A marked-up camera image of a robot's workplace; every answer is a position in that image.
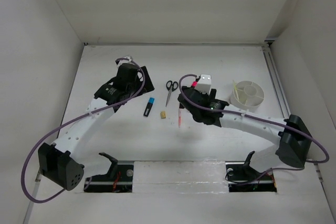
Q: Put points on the blue capped black highlighter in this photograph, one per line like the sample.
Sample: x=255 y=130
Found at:
x=148 y=107

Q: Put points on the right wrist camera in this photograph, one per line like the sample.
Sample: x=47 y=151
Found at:
x=204 y=84

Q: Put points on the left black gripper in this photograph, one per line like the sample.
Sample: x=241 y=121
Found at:
x=148 y=86

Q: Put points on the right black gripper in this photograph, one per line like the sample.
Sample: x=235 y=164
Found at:
x=209 y=97

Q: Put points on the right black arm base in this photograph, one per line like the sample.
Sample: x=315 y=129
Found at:
x=242 y=178

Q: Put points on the black handled scissors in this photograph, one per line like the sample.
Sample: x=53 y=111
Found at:
x=171 y=86

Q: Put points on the slim red highlighter pen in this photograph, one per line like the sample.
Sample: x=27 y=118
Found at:
x=179 y=117

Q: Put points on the white round compartment container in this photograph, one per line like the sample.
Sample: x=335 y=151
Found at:
x=251 y=96

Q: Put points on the pink capped black highlighter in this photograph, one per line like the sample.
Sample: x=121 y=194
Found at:
x=194 y=84

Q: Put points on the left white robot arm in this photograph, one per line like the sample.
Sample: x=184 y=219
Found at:
x=63 y=161

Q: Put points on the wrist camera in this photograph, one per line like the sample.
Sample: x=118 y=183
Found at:
x=123 y=60
x=204 y=84

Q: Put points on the slim yellow highlighter pen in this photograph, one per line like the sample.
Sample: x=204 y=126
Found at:
x=236 y=90

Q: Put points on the aluminium rail right side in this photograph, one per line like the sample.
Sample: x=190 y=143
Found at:
x=275 y=78

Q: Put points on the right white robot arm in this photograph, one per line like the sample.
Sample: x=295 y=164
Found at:
x=290 y=139

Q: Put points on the small yellow eraser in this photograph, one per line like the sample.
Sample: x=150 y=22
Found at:
x=163 y=114

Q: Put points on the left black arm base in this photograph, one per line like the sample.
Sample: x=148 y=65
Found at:
x=117 y=179

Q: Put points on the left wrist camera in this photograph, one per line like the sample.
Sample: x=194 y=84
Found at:
x=123 y=60

